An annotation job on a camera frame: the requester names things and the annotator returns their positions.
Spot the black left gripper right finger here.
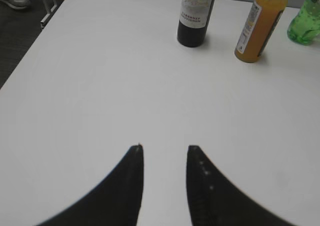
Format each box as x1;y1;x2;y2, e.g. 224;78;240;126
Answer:
187;145;290;225

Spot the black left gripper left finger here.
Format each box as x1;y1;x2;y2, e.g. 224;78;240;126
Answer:
41;144;144;225

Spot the NFC orange juice bottle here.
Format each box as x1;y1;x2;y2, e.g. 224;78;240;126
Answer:
234;0;288;63

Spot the green plastic soda bottle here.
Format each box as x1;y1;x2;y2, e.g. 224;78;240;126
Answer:
287;0;320;45

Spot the dark red wine bottle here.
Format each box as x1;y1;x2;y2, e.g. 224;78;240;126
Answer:
177;0;215;48

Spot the grey sneaker shoe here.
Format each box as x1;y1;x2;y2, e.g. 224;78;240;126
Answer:
0;0;31;10

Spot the white metal table leg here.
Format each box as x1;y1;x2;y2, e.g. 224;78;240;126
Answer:
39;0;76;29

